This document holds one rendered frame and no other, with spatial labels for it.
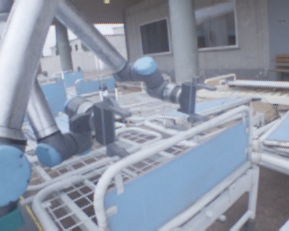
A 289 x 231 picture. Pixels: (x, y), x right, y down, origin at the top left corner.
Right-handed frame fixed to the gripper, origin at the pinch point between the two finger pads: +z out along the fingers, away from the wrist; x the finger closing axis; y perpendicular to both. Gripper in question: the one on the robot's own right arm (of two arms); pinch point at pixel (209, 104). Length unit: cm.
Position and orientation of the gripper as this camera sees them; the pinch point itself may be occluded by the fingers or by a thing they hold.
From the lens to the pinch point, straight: 93.0
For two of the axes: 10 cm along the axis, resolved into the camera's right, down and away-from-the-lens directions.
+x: 0.0, -9.3, -3.7
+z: 6.5, 2.8, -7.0
